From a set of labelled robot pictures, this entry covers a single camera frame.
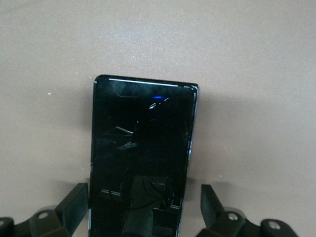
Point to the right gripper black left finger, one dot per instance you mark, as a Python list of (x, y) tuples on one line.
[(66, 212)]

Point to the black smartphone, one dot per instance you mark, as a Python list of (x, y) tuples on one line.
[(140, 153)]

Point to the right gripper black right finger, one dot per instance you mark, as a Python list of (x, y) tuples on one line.
[(217, 217)]

